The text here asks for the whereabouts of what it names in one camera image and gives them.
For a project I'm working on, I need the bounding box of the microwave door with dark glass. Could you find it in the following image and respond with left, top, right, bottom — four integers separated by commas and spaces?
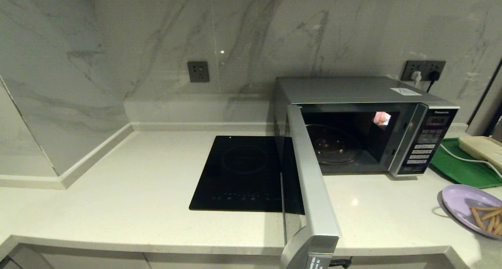
280, 104, 351, 269

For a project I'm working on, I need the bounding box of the purple plate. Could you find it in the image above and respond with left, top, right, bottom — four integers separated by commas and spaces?
441, 184, 502, 240

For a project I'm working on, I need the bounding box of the glass microwave turntable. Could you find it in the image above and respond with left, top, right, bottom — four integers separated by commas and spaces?
307, 124, 363, 165

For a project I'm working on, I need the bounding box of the silver Panasonic microwave oven body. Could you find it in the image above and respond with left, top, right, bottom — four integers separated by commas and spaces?
273, 76, 460, 177

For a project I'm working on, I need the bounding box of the black induction cooktop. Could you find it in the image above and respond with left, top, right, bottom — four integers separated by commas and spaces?
189, 136, 283, 212

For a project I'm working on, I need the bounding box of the white paper label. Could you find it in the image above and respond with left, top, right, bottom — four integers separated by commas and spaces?
390, 87, 422, 96

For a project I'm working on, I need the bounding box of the grey cabinet door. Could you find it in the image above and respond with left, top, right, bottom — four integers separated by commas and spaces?
39, 250, 151, 269
349, 255, 457, 269

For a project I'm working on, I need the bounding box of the green plastic tray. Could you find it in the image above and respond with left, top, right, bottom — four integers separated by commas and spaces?
428, 138, 502, 189

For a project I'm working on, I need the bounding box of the beige power strip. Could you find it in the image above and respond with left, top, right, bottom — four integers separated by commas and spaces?
458, 136, 502, 174

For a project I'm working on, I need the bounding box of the grey angled cabinet panel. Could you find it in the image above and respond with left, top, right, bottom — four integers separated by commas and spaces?
0, 245, 53, 269

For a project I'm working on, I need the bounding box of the grey single wall socket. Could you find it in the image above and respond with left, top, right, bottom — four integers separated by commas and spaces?
187, 61, 210, 83

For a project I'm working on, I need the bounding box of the grey double wall socket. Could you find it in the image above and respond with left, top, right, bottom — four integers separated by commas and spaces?
402, 60, 446, 82

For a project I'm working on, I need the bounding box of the black power plug with cable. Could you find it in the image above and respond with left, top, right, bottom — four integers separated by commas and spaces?
426, 71, 440, 94

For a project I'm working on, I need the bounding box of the white power cable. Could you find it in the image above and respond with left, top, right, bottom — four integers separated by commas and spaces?
439, 143, 502, 182

